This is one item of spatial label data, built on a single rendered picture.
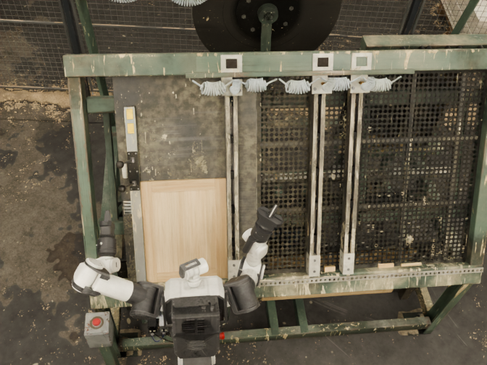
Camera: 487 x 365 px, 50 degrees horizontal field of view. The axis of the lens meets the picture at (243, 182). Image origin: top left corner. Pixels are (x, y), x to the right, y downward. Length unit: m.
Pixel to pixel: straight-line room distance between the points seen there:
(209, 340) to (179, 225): 0.70
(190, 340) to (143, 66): 1.25
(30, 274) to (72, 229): 0.45
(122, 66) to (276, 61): 0.72
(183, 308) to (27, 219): 2.37
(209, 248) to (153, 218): 0.34
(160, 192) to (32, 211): 1.90
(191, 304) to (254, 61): 1.15
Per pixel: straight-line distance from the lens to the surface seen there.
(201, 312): 2.24
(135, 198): 2.70
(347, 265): 2.94
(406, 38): 3.03
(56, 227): 4.29
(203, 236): 2.79
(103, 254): 2.50
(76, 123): 2.64
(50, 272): 4.09
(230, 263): 2.80
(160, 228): 2.77
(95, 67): 2.54
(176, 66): 2.51
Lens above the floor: 3.45
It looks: 51 degrees down
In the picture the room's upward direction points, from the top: 6 degrees clockwise
